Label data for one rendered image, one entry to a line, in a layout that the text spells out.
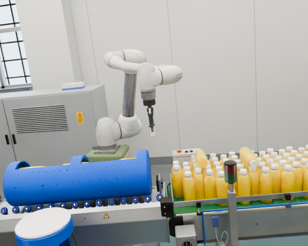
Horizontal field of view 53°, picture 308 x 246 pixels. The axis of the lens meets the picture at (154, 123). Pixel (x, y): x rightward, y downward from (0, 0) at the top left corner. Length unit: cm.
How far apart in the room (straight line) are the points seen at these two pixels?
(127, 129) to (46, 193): 89
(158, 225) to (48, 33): 337
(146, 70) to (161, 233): 101
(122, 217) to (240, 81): 310
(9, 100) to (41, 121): 44
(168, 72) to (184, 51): 268
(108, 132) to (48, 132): 142
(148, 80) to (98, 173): 62
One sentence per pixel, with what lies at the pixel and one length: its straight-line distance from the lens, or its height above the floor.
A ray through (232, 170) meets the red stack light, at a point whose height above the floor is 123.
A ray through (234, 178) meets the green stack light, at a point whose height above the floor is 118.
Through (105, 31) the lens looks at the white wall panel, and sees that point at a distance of 469.
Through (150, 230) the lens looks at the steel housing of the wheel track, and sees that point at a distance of 203.
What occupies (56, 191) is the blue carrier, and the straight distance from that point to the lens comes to 196.
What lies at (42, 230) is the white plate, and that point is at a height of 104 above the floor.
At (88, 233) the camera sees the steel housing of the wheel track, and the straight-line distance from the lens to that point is 208.
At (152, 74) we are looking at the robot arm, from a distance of 178.
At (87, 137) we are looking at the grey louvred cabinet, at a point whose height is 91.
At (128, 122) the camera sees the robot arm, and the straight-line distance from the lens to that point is 252.
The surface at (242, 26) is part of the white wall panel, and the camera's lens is 454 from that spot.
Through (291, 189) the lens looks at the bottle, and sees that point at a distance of 197.
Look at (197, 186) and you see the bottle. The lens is 192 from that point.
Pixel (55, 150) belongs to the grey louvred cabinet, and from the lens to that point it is 383.
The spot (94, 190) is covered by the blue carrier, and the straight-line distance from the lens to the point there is 190.
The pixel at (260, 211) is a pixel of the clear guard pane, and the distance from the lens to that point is 185.
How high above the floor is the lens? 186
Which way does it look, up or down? 14 degrees down
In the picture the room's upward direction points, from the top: 6 degrees counter-clockwise
